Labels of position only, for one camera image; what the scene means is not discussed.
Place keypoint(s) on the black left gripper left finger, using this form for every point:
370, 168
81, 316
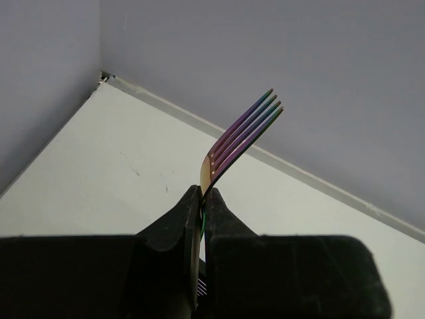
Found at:
151, 274

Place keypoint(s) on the iridescent rainbow fork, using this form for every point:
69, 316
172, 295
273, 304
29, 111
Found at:
235, 141

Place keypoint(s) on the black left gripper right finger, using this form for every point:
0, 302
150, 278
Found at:
290, 276

